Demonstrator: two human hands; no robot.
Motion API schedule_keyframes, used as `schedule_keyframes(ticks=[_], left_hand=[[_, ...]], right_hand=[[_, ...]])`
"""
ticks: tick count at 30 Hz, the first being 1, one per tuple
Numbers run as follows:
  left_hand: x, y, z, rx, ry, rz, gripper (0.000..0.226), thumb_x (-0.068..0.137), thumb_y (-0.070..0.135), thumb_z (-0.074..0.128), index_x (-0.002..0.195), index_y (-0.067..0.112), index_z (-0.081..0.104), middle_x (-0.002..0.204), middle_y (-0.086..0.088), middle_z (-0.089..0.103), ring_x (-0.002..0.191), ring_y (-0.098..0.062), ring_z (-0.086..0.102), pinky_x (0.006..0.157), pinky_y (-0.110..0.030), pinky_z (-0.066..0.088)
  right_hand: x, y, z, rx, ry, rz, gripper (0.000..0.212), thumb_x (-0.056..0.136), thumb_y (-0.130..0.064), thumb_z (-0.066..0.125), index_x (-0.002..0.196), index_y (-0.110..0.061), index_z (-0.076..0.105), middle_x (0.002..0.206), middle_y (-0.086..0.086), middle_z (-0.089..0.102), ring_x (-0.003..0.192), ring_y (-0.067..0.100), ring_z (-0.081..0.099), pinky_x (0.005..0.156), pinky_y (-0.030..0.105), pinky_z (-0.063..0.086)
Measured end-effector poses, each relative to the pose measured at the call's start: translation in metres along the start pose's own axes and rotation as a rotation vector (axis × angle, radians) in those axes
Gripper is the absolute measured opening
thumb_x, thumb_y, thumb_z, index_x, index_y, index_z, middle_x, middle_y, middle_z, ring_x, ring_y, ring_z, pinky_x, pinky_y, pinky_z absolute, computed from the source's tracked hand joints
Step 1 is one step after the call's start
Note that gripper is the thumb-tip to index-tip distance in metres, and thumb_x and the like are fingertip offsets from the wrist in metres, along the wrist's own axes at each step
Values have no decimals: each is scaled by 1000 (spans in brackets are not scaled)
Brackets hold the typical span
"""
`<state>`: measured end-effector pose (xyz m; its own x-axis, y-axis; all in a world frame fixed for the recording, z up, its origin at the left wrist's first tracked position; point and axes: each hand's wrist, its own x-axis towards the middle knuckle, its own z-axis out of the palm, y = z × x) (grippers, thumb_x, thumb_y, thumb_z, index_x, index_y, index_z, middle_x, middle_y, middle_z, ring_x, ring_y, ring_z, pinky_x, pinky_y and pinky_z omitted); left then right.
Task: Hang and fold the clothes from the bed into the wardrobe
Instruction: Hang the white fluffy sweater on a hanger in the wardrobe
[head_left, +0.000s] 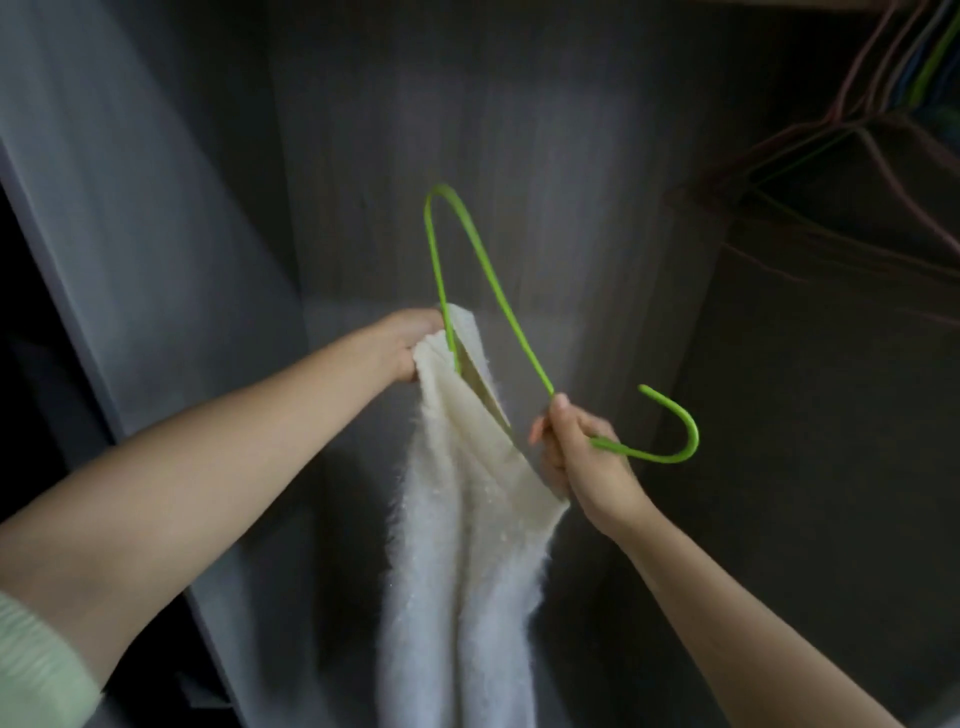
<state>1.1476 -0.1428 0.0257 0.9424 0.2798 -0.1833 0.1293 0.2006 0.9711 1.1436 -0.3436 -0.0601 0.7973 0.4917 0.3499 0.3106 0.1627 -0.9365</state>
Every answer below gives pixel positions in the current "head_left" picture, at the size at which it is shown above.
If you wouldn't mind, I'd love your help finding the person's right hand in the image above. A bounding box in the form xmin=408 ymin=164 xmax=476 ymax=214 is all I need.
xmin=528 ymin=393 xmax=659 ymax=542

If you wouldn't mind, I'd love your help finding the person's left hand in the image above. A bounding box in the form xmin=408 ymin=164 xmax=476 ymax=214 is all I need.
xmin=372 ymin=307 xmax=452 ymax=389

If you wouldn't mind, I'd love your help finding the green hanger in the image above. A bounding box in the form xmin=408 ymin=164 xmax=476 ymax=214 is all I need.
xmin=423 ymin=183 xmax=702 ymax=467

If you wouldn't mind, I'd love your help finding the white fluffy sweater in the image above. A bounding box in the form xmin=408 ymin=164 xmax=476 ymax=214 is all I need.
xmin=375 ymin=304 xmax=572 ymax=728

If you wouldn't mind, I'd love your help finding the grey wardrobe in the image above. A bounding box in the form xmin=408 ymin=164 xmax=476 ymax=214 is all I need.
xmin=0 ymin=0 xmax=960 ymax=728

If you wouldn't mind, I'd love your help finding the person's right forearm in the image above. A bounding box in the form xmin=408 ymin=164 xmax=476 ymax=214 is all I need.
xmin=615 ymin=502 xmax=902 ymax=728

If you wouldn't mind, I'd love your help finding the person's left forearm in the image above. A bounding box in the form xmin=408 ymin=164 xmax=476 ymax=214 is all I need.
xmin=0 ymin=322 xmax=399 ymax=684

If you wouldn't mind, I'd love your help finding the bunch of wire hangers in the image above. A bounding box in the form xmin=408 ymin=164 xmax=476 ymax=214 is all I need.
xmin=667 ymin=0 xmax=960 ymax=324

